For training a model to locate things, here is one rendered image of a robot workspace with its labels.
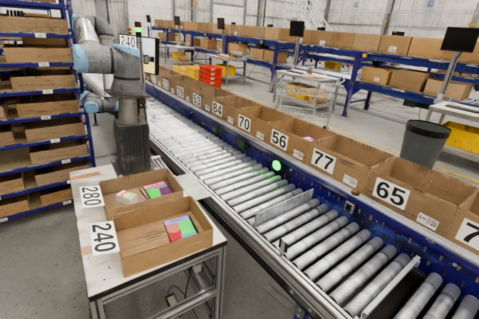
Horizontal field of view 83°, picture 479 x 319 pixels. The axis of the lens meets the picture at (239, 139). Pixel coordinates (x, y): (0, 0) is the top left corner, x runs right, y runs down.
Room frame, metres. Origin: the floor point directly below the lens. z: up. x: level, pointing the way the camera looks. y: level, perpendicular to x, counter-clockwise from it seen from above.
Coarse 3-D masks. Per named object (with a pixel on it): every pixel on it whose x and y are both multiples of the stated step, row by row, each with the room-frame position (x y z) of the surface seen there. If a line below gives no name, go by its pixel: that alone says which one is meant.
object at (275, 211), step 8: (304, 192) 1.36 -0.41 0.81; (312, 192) 1.40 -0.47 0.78; (288, 200) 1.27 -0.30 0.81; (296, 200) 1.31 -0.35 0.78; (304, 200) 1.36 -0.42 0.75; (272, 208) 1.19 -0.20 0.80; (280, 208) 1.23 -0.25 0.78; (288, 208) 1.28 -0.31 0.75; (256, 216) 1.12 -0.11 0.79; (264, 216) 1.16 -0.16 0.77; (272, 216) 1.20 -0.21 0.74; (256, 224) 1.13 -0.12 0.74
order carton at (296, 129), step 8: (280, 120) 1.95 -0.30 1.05; (288, 120) 2.00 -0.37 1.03; (296, 120) 2.04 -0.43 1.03; (272, 128) 1.83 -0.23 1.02; (280, 128) 1.77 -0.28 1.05; (288, 128) 2.01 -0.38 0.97; (296, 128) 2.03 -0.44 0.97; (304, 128) 1.96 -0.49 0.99; (312, 128) 1.91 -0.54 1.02; (320, 128) 1.86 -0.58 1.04; (288, 136) 1.71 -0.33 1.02; (296, 136) 1.66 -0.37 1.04; (304, 136) 1.95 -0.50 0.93; (312, 136) 1.90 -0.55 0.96; (320, 136) 1.85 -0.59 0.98; (272, 144) 1.82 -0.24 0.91; (288, 144) 1.70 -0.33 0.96; (296, 144) 1.65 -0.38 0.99; (304, 144) 1.60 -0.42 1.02; (288, 152) 1.69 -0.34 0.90; (304, 152) 1.59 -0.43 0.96; (304, 160) 1.58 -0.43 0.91
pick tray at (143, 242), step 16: (144, 208) 1.06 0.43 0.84; (160, 208) 1.10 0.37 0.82; (176, 208) 1.14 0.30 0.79; (192, 208) 1.15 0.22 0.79; (128, 224) 1.02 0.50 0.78; (144, 224) 1.04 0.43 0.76; (160, 224) 1.05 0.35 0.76; (208, 224) 0.99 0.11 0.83; (128, 240) 0.93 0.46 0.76; (144, 240) 0.94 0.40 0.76; (160, 240) 0.95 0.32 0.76; (192, 240) 0.90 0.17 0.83; (208, 240) 0.94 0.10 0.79; (128, 256) 0.76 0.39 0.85; (144, 256) 0.79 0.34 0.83; (160, 256) 0.82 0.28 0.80; (176, 256) 0.86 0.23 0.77; (128, 272) 0.76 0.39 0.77
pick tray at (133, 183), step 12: (108, 180) 1.27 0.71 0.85; (120, 180) 1.31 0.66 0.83; (132, 180) 1.34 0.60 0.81; (144, 180) 1.38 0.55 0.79; (156, 180) 1.42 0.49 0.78; (168, 180) 1.43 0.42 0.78; (108, 192) 1.27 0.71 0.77; (132, 192) 1.30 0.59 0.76; (180, 192) 1.22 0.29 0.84; (108, 204) 1.17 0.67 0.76; (120, 204) 1.18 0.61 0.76; (132, 204) 1.08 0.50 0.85; (144, 204) 1.11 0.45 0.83; (108, 216) 1.02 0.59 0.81
